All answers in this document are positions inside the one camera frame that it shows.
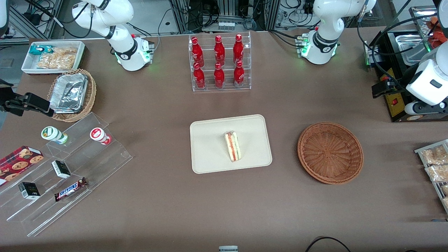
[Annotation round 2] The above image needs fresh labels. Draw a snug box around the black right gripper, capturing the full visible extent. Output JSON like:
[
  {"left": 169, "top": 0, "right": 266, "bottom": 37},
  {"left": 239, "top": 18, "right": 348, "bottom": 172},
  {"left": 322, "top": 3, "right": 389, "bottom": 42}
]
[{"left": 0, "top": 80, "right": 55, "bottom": 117}]

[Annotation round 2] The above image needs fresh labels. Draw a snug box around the stainless steel tray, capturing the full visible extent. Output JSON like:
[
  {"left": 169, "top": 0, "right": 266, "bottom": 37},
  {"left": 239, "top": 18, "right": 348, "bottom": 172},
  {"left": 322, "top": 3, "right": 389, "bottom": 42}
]
[{"left": 409, "top": 5, "right": 440, "bottom": 53}]

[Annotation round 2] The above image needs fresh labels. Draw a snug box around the clear acrylic stepped shelf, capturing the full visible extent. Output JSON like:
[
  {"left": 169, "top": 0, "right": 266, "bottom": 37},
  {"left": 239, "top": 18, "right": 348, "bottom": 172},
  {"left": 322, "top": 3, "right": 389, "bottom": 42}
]
[{"left": 0, "top": 112, "right": 133, "bottom": 238}]

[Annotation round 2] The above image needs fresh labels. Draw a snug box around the black cable loop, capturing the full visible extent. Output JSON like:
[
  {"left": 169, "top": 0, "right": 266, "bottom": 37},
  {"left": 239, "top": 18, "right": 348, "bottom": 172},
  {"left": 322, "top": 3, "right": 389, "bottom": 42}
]
[{"left": 304, "top": 237, "right": 352, "bottom": 252}]

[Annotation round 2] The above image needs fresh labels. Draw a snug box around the beige plastic tray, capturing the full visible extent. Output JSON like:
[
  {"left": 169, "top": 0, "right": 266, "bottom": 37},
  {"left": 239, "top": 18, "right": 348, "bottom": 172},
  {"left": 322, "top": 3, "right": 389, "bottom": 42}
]
[{"left": 190, "top": 114, "right": 273, "bottom": 174}]

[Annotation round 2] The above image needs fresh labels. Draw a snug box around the grey metal snack rack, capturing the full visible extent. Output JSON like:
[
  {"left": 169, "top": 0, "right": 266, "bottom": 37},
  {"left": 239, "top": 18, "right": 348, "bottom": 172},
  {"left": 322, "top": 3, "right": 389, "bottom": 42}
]
[{"left": 414, "top": 139, "right": 448, "bottom": 215}]

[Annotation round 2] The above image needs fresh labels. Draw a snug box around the clear acrylic bottle rack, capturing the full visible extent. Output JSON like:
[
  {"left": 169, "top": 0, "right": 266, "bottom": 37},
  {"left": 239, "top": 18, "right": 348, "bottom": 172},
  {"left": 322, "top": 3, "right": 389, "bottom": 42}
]
[{"left": 188, "top": 31, "right": 252, "bottom": 92}]

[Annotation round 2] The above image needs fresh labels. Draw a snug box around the light wicker basket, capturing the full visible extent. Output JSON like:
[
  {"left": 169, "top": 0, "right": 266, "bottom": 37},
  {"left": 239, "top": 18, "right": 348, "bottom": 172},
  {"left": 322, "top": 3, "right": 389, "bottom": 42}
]
[{"left": 47, "top": 68, "right": 97, "bottom": 123}]

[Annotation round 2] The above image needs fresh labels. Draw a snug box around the teal snack packet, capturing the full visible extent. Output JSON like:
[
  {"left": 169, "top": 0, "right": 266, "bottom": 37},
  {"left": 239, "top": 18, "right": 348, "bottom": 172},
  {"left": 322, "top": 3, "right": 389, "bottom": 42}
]
[{"left": 29, "top": 44, "right": 55, "bottom": 56}]

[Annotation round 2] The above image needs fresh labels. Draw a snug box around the stainless steel pan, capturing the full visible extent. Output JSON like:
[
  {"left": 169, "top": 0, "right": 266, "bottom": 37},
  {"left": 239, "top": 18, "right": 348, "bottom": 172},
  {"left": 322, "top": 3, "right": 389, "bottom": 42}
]
[{"left": 395, "top": 34, "right": 430, "bottom": 66}]

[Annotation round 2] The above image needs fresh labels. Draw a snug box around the aluminium frame rack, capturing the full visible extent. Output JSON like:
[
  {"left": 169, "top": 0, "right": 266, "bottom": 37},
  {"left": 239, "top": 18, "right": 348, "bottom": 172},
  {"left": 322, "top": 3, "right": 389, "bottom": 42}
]
[{"left": 169, "top": 0, "right": 281, "bottom": 34}]

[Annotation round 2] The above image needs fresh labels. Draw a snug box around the green lid yogurt cup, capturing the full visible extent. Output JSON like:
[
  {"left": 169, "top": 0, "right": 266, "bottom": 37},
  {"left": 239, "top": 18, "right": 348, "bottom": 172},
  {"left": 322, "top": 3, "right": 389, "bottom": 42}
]
[{"left": 41, "top": 126, "right": 69, "bottom": 145}]

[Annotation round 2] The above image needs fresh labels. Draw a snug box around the black appliance with yellow panel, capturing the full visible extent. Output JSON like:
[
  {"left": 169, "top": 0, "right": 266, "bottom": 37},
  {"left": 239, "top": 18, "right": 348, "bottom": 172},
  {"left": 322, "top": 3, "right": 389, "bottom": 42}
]
[{"left": 364, "top": 30, "right": 448, "bottom": 123}]

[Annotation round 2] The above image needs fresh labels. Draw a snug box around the triangular sandwich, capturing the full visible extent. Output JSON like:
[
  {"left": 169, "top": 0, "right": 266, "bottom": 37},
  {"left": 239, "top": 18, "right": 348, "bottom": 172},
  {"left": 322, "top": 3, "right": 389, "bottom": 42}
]
[{"left": 224, "top": 131, "right": 242, "bottom": 163}]

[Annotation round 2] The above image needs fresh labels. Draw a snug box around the brown wicker basket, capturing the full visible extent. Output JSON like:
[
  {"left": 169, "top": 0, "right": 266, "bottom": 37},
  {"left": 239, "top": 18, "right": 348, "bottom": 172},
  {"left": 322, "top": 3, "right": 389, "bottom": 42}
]
[{"left": 297, "top": 121, "right": 364, "bottom": 185}]

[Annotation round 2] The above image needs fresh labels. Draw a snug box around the small black carton box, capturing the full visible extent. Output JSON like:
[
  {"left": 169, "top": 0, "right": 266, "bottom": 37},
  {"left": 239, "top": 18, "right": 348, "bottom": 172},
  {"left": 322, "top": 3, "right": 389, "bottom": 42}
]
[
  {"left": 51, "top": 160, "right": 71, "bottom": 179},
  {"left": 18, "top": 182, "right": 41, "bottom": 200}
]

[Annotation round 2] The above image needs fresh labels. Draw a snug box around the Snickers chocolate bar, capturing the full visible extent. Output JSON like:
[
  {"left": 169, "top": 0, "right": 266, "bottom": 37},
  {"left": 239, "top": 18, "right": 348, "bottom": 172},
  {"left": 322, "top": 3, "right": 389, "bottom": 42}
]
[{"left": 54, "top": 177, "right": 88, "bottom": 202}]

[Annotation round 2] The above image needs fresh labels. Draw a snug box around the red lid yogurt cup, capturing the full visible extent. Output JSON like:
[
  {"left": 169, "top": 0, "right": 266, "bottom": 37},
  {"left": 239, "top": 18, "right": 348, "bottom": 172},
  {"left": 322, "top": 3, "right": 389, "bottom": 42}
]
[{"left": 90, "top": 127, "right": 112, "bottom": 146}]

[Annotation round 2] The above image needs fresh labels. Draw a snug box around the red soda bottle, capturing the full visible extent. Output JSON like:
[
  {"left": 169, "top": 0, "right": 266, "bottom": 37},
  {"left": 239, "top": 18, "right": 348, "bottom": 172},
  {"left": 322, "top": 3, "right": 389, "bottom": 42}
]
[
  {"left": 214, "top": 62, "right": 225, "bottom": 89},
  {"left": 233, "top": 34, "right": 244, "bottom": 65},
  {"left": 193, "top": 62, "right": 206, "bottom": 89},
  {"left": 191, "top": 37, "right": 205, "bottom": 68},
  {"left": 214, "top": 35, "right": 226, "bottom": 66},
  {"left": 233, "top": 60, "right": 245, "bottom": 88}
]

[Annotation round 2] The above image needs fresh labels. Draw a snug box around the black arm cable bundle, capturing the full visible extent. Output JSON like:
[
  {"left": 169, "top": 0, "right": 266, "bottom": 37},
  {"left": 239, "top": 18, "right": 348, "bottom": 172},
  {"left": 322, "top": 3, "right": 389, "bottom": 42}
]
[{"left": 357, "top": 0, "right": 442, "bottom": 92}]

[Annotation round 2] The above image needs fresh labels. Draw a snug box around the clear bag of chips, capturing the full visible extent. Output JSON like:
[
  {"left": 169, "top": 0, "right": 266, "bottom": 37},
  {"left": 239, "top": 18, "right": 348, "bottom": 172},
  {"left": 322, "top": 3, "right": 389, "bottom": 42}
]
[
  {"left": 52, "top": 47, "right": 78, "bottom": 57},
  {"left": 36, "top": 52, "right": 77, "bottom": 70}
]

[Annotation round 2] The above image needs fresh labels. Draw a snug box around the red tartan cookie box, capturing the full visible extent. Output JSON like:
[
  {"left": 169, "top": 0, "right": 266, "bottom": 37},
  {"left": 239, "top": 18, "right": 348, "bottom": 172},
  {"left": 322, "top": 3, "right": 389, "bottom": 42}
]
[{"left": 0, "top": 146, "right": 44, "bottom": 187}]

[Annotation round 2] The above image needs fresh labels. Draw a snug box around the white plastic bin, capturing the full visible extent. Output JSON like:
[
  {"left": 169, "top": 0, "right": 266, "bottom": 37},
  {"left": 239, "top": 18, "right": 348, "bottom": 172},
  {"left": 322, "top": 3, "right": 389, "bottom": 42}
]
[{"left": 21, "top": 40, "right": 86, "bottom": 76}]

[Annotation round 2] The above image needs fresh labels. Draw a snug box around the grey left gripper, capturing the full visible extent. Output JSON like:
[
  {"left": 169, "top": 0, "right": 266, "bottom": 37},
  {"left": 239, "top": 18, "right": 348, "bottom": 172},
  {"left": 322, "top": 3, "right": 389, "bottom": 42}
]
[{"left": 372, "top": 81, "right": 448, "bottom": 115}]

